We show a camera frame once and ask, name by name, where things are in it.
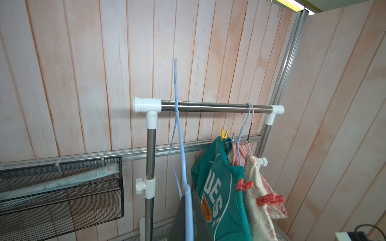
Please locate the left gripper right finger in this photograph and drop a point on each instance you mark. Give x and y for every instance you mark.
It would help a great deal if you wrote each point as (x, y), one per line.
(201, 231)

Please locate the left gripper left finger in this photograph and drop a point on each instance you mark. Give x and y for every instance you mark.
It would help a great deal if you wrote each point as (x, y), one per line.
(178, 230)

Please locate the light blue hanger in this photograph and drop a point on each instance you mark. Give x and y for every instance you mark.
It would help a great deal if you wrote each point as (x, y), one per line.
(189, 218)
(241, 132)

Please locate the green jacket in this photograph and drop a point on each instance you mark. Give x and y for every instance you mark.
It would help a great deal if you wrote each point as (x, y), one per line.
(215, 182)

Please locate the red clothespin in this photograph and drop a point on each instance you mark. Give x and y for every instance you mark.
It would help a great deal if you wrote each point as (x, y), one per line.
(270, 199)
(244, 186)

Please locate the yellow clothespin on hanger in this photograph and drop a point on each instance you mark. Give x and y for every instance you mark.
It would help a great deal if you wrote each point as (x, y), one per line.
(224, 134)

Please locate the pink hanger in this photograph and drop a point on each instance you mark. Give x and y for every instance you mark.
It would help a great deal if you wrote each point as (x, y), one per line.
(249, 131)

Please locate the white clothes rack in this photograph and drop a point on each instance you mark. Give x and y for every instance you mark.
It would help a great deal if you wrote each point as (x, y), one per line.
(152, 107)

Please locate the cream pink print jacket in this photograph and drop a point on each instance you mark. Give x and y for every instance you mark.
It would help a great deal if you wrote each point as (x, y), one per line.
(260, 218)

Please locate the red clothespin on cream jacket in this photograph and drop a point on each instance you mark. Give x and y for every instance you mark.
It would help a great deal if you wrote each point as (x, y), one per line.
(270, 199)

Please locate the black mesh basket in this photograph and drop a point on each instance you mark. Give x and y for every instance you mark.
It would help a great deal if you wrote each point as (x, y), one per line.
(39, 203)

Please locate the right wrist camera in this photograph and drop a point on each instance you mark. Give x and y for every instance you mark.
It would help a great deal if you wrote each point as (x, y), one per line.
(351, 236)

